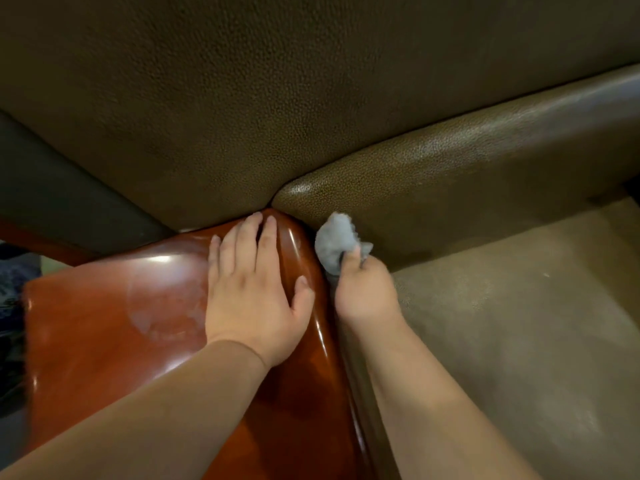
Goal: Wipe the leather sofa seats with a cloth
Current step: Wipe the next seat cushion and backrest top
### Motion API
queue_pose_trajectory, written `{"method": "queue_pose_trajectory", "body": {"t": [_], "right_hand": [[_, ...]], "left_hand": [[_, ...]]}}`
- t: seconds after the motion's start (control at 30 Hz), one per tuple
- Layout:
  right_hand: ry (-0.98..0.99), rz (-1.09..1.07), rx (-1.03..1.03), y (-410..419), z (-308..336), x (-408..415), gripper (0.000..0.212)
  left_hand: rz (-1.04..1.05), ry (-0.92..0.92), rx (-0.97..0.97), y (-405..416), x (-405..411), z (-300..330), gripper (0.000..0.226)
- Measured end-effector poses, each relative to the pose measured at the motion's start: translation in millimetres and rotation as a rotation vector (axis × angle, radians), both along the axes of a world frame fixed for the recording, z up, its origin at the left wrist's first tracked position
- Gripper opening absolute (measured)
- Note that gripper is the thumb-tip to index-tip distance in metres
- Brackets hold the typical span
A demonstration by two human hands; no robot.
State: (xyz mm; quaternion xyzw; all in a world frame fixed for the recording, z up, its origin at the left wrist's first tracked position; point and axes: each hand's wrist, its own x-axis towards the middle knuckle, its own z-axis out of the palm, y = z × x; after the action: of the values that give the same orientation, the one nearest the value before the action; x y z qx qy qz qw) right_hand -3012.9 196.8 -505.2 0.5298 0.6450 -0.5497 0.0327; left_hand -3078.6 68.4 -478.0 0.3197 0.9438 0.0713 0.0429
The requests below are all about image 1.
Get brown leather sofa backrest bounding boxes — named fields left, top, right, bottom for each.
left=0, top=0, right=640, bottom=231

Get dark leather side panel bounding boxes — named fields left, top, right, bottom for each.
left=0, top=111, right=176, bottom=255

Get tan leather seat cushion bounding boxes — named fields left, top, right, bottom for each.
left=380, top=197, right=640, bottom=480

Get person's right hand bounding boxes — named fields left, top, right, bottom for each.
left=333, top=245, right=404, bottom=333

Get glossy brown wooden armrest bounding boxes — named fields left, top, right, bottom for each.
left=22, top=208, right=373, bottom=480

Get grey cleaning cloth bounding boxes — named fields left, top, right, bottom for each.
left=314, top=212, right=374, bottom=275

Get person's right forearm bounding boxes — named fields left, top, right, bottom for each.
left=344, top=315, right=543, bottom=480

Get person's left forearm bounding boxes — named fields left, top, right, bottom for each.
left=0, top=339, right=273, bottom=480

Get brown leather back cushion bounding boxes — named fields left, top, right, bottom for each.
left=272, top=64, right=640, bottom=273

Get person's left hand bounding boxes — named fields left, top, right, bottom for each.
left=205, top=212, right=316, bottom=369

